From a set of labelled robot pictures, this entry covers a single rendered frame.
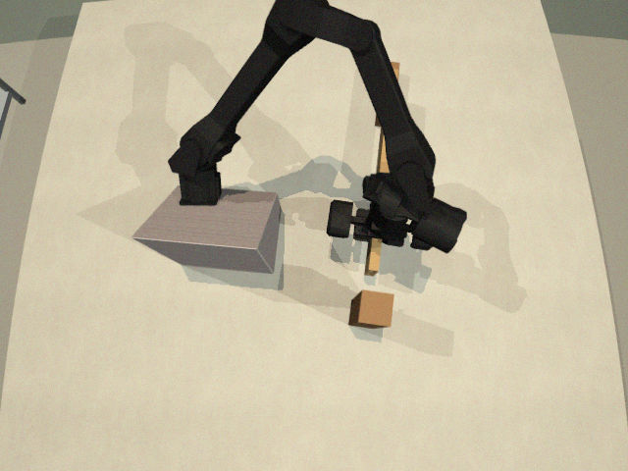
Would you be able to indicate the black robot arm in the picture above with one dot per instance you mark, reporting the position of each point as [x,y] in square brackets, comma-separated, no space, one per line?
[406,192]

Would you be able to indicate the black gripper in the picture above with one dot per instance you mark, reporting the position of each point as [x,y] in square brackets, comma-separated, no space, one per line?
[340,218]

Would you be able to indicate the long tan wooden rail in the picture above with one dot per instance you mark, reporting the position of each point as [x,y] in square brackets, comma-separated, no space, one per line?
[375,244]

